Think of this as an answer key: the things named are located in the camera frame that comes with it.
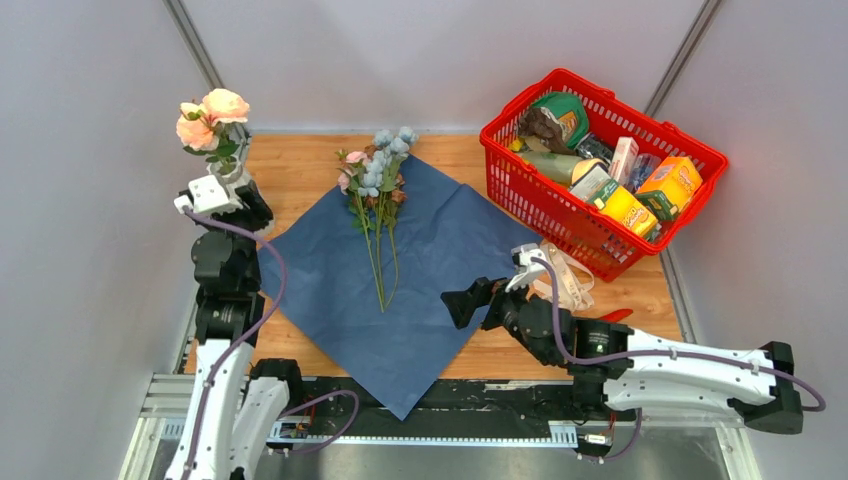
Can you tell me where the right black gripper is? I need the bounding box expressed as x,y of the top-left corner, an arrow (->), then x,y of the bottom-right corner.
441,272 -> 554,368

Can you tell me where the blue wrapping paper sheet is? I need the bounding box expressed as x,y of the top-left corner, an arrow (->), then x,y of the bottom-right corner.
259,157 -> 539,419

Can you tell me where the pink rose flower stem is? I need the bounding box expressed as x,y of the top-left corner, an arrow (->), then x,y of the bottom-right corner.
175,88 -> 251,175

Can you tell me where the cream ribbon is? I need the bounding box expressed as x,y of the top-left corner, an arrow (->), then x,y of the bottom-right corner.
532,243 -> 595,312

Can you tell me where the blue pink flower stem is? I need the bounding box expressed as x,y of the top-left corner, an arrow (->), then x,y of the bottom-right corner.
347,149 -> 409,312

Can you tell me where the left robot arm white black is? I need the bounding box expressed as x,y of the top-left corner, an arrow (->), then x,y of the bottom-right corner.
165,175 -> 306,479

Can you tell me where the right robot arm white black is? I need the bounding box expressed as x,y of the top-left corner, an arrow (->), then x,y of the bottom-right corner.
440,277 -> 804,435

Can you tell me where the white ribbed vase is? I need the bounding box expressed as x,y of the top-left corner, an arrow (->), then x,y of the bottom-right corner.
206,160 -> 275,237

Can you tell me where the toy carrot with leaves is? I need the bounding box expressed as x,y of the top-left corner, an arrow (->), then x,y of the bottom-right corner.
598,308 -> 634,323

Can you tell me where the olive green bottle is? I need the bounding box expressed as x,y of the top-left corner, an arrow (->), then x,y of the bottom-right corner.
519,151 -> 607,187

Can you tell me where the yellow green box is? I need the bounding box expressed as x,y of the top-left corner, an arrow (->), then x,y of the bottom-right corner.
588,179 -> 659,239

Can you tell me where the red shopping basket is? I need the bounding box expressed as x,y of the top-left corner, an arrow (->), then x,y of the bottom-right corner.
480,68 -> 728,281

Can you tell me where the brown crumpled bag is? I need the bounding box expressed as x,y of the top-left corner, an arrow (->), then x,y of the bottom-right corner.
518,107 -> 574,154

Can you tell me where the dark foil packet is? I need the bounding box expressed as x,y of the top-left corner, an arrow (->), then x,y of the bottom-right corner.
575,133 -> 614,164

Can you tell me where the green snack bag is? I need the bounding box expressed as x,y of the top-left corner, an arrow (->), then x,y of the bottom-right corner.
530,92 -> 589,149

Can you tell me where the pink white box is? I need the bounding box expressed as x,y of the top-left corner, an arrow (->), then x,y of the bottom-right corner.
608,137 -> 640,185

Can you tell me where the clear plastic bottle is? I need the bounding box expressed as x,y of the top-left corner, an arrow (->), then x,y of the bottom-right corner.
623,153 -> 663,193

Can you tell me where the orange box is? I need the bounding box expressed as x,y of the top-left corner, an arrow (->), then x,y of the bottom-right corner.
634,156 -> 703,222

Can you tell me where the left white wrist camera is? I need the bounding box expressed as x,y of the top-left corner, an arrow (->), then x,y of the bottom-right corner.
173,175 -> 244,216

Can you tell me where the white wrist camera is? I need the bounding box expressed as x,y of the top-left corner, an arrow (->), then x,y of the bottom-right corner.
505,243 -> 547,292
173,175 -> 244,216

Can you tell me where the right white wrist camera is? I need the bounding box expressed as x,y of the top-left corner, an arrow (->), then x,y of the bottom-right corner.
505,243 -> 547,292

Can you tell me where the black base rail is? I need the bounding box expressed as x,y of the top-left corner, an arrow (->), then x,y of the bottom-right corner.
142,374 -> 743,458

